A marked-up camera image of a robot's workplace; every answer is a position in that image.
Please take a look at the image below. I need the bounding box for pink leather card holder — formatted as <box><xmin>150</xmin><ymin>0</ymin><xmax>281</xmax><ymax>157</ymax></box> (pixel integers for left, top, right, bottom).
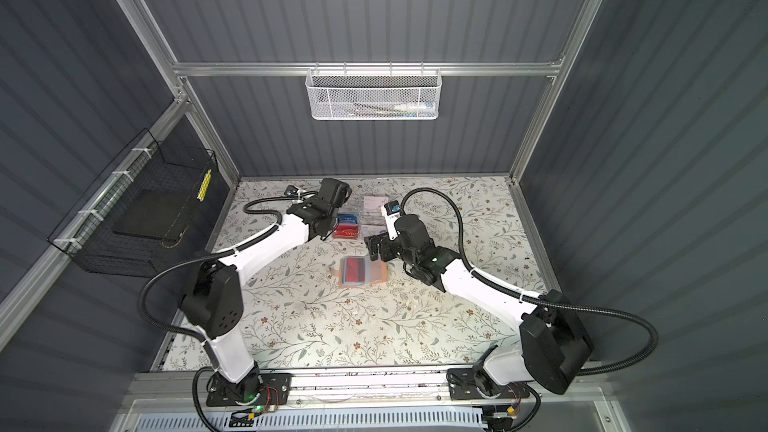
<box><xmin>331</xmin><ymin>256</ymin><xmax>388</xmax><ymax>288</ymax></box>

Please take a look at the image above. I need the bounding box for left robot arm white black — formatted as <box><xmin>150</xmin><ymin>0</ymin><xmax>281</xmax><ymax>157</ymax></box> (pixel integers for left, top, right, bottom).
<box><xmin>180</xmin><ymin>178</ymin><xmax>351</xmax><ymax>403</ymax></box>

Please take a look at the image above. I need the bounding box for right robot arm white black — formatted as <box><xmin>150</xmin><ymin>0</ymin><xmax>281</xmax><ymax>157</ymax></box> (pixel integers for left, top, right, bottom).
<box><xmin>364</xmin><ymin>214</ymin><xmax>594</xmax><ymax>397</ymax></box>

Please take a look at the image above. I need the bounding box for clear acrylic card organizer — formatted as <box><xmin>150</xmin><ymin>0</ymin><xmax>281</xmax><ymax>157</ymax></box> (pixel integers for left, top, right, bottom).
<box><xmin>339</xmin><ymin>195</ymin><xmax>387</xmax><ymax>240</ymax></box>

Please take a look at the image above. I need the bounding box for red card in organizer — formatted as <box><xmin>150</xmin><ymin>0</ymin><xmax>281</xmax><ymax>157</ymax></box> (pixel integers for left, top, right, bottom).
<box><xmin>333</xmin><ymin>223</ymin><xmax>359</xmax><ymax>240</ymax></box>

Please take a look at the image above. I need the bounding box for pink card in organizer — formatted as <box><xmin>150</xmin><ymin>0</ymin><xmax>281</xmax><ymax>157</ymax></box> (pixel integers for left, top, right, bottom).
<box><xmin>363</xmin><ymin>195</ymin><xmax>389</xmax><ymax>214</ymax></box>

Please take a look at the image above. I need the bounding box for yellow tag on basket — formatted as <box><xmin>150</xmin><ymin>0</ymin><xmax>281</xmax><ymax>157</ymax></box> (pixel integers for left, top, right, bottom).
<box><xmin>196</xmin><ymin>169</ymin><xmax>212</xmax><ymax>202</ymax></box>

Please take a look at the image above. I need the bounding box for white tube in basket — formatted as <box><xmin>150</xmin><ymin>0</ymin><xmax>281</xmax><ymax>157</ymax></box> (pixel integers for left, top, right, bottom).
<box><xmin>393</xmin><ymin>102</ymin><xmax>437</xmax><ymax>117</ymax></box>

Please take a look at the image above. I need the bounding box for black pad in basket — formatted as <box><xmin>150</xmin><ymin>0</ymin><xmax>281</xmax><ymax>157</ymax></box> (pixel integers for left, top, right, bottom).
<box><xmin>113</xmin><ymin>189</ymin><xmax>188</xmax><ymax>242</ymax></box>

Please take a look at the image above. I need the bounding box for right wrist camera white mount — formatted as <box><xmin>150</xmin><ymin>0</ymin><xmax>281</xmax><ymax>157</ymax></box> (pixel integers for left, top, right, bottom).
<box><xmin>381</xmin><ymin>200</ymin><xmax>403</xmax><ymax>241</ymax></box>

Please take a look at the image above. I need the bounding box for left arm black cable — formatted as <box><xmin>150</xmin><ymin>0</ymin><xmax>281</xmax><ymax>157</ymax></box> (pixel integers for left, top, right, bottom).
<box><xmin>137</xmin><ymin>185</ymin><xmax>319</xmax><ymax>432</ymax></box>

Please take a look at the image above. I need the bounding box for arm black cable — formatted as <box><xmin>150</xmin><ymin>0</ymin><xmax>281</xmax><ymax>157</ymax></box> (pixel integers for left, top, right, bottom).
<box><xmin>137</xmin><ymin>185</ymin><xmax>319</xmax><ymax>432</ymax></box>
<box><xmin>400</xmin><ymin>187</ymin><xmax>659</xmax><ymax>377</ymax></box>

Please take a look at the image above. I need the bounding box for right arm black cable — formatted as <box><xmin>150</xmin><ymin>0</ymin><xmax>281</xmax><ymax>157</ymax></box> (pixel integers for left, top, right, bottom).
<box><xmin>400</xmin><ymin>187</ymin><xmax>659</xmax><ymax>377</ymax></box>

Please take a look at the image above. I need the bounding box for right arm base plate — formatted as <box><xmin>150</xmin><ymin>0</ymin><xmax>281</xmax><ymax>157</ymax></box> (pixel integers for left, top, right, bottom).
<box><xmin>446</xmin><ymin>367</ymin><xmax>530</xmax><ymax>401</ymax></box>

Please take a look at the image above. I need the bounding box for white wire mesh basket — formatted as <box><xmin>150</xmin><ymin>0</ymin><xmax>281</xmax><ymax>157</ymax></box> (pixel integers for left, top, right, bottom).
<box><xmin>305</xmin><ymin>71</ymin><xmax>443</xmax><ymax>121</ymax></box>

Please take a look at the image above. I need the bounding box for white perforated cable duct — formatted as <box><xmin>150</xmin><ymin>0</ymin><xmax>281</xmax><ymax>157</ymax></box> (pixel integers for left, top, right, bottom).
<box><xmin>133</xmin><ymin>406</ymin><xmax>487</xmax><ymax>432</ymax></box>

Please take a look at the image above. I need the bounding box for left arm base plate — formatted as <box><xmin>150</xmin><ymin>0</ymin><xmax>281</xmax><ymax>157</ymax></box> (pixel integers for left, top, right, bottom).
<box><xmin>205</xmin><ymin>373</ymin><xmax>293</xmax><ymax>409</ymax></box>

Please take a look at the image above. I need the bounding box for black wire mesh basket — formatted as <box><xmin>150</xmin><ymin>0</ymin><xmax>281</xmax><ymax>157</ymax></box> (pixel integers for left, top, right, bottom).
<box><xmin>48</xmin><ymin>121</ymin><xmax>230</xmax><ymax>278</ymax></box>

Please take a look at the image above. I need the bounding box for aluminium front rail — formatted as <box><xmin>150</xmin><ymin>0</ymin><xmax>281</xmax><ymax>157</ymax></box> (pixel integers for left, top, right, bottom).
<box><xmin>115</xmin><ymin>364</ymin><xmax>620</xmax><ymax>421</ymax></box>

